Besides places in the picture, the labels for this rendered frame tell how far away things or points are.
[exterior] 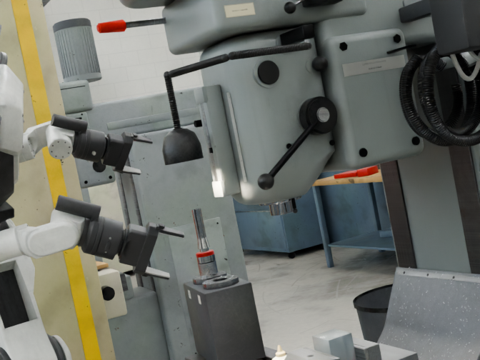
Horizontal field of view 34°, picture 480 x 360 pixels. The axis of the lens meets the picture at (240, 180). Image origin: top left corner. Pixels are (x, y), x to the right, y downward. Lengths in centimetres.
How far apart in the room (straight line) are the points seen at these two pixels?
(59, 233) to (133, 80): 943
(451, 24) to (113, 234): 84
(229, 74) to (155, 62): 981
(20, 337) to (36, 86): 144
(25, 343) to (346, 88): 97
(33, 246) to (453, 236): 90
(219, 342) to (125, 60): 937
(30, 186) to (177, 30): 169
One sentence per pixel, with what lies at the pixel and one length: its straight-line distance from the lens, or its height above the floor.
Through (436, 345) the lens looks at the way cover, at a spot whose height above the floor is 93.
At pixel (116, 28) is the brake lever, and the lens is 157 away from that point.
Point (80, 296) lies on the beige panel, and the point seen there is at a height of 95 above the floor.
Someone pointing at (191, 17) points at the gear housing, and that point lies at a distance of 151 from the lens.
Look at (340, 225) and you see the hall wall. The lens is 912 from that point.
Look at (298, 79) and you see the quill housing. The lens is 150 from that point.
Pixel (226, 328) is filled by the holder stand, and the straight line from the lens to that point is 192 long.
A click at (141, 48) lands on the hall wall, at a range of 1125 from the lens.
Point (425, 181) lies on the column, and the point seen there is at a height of 127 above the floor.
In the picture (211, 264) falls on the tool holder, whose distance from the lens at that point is 203.
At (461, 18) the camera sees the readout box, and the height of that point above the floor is 157.
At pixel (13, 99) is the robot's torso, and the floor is 162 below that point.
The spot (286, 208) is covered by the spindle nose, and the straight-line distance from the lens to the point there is 155.
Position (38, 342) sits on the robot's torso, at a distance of 197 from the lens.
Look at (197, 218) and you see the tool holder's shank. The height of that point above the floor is 126.
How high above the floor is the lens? 144
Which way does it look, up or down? 3 degrees down
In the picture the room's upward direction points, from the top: 11 degrees counter-clockwise
